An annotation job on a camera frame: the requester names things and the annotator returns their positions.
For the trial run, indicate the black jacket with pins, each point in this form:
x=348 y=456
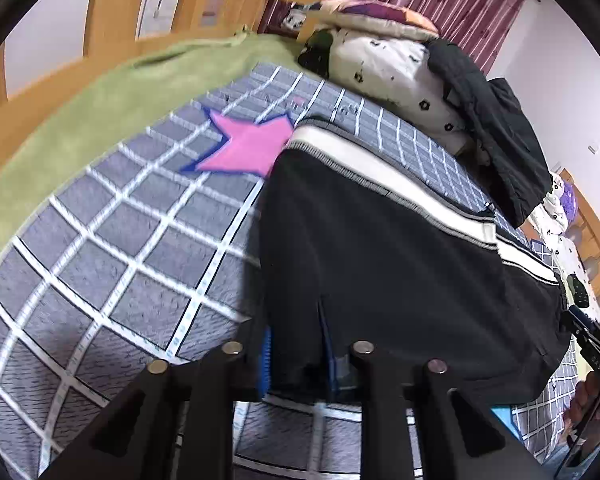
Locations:
x=505 y=135

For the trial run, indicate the black pants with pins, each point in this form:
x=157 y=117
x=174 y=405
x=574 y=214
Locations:
x=405 y=270

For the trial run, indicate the grey grid star bedsheet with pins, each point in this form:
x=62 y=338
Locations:
x=105 y=260

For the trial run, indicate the wooden bed frame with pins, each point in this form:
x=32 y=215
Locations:
x=115 y=5

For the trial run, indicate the purple patterned pillow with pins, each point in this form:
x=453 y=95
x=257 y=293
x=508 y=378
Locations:
x=380 y=12

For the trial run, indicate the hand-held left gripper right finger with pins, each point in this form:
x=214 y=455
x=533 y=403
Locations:
x=375 y=400

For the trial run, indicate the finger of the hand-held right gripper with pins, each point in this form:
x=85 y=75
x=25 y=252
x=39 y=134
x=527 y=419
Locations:
x=587 y=325

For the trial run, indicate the purple plush toy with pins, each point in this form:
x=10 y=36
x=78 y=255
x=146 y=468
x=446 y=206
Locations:
x=569 y=205

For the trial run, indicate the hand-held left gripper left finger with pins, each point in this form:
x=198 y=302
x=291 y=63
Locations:
x=265 y=370

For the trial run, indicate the person's right hand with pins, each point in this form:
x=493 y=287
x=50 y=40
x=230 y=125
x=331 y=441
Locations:
x=580 y=405

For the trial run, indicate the green blanket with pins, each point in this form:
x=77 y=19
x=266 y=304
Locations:
x=80 y=110

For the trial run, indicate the white floral quilt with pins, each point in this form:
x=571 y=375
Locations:
x=380 y=65

